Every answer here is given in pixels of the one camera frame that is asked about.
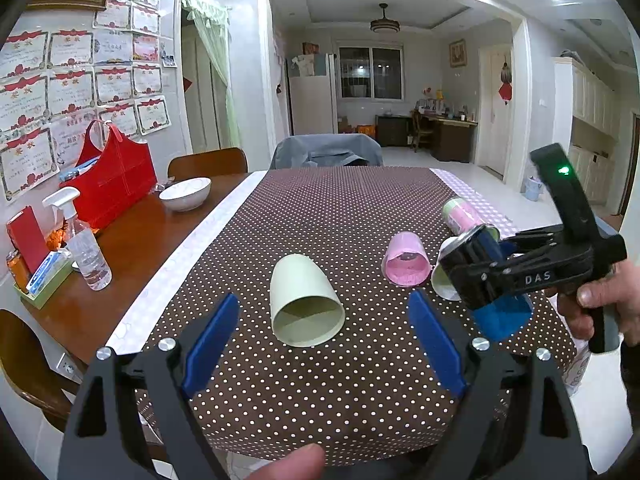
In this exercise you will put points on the blue white tube box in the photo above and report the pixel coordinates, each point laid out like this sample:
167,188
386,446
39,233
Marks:
47,270

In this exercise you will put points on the white refrigerator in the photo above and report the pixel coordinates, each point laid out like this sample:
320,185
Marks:
312,95

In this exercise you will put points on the white bowl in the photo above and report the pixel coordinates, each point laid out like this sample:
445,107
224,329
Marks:
185,194

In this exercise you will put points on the dark wooden desk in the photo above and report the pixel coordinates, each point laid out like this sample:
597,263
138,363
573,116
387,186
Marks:
445,132

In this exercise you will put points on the grey covered chair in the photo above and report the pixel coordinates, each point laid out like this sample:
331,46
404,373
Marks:
327,150

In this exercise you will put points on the blue bucket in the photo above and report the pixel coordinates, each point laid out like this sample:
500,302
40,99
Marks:
533,187

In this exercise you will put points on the pink cup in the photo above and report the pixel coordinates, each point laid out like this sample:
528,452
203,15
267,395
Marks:
406,255

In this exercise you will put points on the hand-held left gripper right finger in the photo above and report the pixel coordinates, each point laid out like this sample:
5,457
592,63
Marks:
436,345

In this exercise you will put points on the white door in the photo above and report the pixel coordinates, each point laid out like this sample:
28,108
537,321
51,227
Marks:
495,110

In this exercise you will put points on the small framed picture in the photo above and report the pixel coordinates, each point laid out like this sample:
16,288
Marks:
457,53

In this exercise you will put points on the floral print cup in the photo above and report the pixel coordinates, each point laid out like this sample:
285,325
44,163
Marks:
462,217

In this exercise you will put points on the white patterned table runner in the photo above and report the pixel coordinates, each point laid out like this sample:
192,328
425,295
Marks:
200,240

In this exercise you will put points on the lilac checkered cloth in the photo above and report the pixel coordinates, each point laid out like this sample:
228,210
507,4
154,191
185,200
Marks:
470,187

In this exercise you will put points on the wall power outlet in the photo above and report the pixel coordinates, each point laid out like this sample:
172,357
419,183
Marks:
67,365

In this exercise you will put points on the window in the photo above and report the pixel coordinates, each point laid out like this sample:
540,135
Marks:
371,73

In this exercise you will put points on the red felt basket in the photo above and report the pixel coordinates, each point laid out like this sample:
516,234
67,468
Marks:
117,180

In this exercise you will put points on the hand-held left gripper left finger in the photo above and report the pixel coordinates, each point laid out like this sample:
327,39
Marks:
210,345

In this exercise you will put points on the red door ornament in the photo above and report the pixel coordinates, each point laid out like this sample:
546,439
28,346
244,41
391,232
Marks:
505,87

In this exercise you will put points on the wooden desk chair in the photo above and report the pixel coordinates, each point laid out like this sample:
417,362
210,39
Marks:
421,132

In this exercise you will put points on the wooden dining table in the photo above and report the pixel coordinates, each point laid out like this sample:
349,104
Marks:
135,240

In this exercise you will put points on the person's right hand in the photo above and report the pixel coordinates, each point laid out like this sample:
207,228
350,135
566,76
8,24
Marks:
627,295

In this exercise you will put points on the small pale green cup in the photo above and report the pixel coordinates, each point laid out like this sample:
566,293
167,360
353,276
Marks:
442,280

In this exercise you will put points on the brown polka dot tablecloth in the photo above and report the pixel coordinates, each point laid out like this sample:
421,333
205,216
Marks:
340,210

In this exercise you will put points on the green curtain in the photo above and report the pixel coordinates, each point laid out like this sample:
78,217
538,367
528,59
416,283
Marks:
215,65

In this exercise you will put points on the ceiling lamp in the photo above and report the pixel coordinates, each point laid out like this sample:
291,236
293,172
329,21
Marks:
384,24

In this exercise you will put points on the clear spray bottle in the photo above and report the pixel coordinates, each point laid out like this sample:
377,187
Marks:
90,255

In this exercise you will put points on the wall of award certificates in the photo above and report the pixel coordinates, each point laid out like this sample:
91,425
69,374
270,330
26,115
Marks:
75,90

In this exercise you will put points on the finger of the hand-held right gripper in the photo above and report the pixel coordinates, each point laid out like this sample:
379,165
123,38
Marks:
537,240
502,317

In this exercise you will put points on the large pale green cup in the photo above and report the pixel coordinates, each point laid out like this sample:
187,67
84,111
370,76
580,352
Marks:
300,290

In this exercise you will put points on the person's left hand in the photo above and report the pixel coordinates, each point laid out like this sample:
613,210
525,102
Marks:
285,465

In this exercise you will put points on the red box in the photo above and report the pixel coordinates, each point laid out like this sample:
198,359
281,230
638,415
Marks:
27,240

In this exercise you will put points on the green desk tray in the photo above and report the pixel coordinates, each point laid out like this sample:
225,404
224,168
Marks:
47,287

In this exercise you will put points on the white cabinet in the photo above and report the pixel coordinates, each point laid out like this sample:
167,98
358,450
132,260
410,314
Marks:
592,130

